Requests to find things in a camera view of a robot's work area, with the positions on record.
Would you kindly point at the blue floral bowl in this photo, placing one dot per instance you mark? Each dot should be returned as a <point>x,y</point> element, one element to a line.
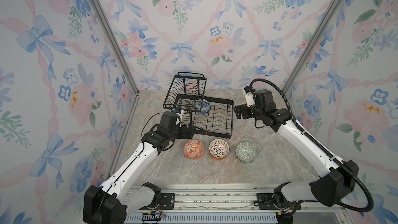
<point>203,106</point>

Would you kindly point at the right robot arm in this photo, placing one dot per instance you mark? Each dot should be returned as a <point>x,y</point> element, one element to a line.
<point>333,183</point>

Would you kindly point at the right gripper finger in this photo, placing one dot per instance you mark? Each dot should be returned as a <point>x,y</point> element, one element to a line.
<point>241,108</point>
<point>242,114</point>

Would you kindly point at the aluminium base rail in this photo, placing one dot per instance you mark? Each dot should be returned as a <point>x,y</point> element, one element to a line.
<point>232,204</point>

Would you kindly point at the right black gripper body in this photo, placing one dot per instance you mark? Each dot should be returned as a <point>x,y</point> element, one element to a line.
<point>241,111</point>

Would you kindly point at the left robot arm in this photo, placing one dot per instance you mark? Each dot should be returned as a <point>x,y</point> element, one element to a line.
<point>111,202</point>

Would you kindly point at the black wire dish rack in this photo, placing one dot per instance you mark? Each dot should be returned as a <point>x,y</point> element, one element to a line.
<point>203,114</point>

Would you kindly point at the right aluminium corner post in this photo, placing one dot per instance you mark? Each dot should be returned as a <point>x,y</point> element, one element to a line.
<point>323,24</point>

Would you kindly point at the left aluminium corner post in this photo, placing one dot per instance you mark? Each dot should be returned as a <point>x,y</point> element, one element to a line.
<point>105,25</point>

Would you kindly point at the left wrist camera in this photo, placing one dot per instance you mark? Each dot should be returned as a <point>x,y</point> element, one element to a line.
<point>179,111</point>

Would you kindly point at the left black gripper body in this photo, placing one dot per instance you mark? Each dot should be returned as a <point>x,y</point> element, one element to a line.
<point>189,130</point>

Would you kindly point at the green patterned bowl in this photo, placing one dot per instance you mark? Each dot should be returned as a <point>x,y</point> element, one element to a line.
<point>246,152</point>

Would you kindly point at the pink patterned bowl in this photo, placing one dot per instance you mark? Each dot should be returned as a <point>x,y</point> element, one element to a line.
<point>193,149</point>

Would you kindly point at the aluminium corner post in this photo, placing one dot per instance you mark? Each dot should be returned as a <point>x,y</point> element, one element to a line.
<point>105,25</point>
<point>323,24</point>

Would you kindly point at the white brown lattice bowl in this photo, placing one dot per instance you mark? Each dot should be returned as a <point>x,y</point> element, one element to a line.
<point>219,149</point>

